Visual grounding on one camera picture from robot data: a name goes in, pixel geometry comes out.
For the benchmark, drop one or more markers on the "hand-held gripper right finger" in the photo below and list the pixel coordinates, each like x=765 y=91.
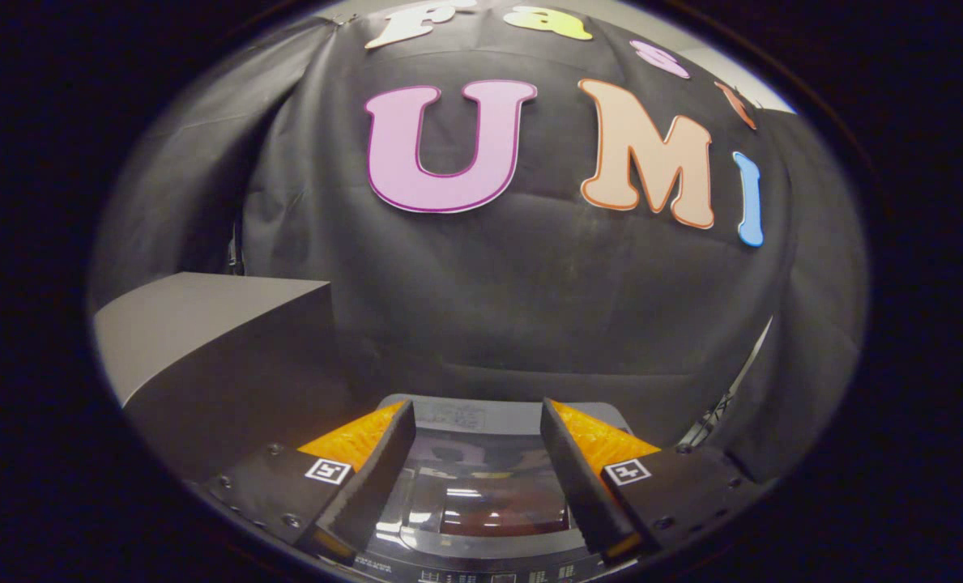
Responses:
x=578 y=486

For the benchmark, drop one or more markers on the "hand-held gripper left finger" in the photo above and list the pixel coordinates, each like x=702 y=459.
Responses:
x=376 y=486

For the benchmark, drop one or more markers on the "grey washing machine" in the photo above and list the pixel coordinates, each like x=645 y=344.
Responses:
x=497 y=569

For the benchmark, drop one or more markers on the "black light stand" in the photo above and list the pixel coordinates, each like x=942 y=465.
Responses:
x=724 y=405

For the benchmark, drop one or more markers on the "black backdrop cloth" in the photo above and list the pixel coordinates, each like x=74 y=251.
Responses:
x=513 y=300

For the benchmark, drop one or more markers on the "beige and dark cabinet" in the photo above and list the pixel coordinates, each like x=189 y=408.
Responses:
x=206 y=324

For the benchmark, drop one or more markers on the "dark metal pole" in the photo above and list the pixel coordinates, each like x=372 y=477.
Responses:
x=234 y=247

